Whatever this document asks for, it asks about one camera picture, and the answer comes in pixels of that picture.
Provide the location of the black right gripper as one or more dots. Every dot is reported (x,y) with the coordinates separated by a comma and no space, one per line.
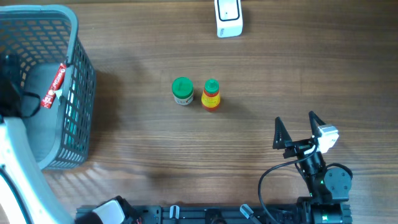
(296,147)

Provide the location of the red yellow sauce bottle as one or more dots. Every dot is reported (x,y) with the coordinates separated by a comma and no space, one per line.
(211,98)

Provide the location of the green lid jar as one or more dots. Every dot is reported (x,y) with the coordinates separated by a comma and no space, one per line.
(182,89)

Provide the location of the red stick packet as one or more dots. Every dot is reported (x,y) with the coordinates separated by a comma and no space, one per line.
(48,99)

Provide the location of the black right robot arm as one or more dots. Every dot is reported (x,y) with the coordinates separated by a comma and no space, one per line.
(328,184)

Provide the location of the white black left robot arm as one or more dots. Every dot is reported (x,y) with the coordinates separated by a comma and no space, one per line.
(25,194)

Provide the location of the white barcode scanner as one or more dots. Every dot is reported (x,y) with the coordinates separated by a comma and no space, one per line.
(229,18)

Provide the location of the grey plastic mesh basket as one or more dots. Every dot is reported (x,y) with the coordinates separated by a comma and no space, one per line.
(43,37)

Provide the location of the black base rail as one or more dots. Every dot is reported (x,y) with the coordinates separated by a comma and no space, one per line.
(217,214)

